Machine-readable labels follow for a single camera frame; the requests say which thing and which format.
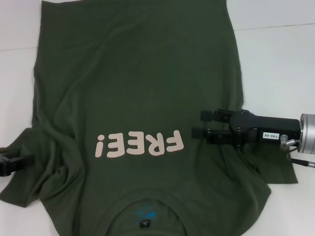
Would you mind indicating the dark green FREE! t-shirt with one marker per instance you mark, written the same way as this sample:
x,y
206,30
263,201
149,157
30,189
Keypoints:
x,y
137,73

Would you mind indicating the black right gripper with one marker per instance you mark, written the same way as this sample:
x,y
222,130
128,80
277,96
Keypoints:
x,y
273,127

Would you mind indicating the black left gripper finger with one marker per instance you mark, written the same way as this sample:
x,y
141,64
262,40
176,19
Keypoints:
x,y
17,163

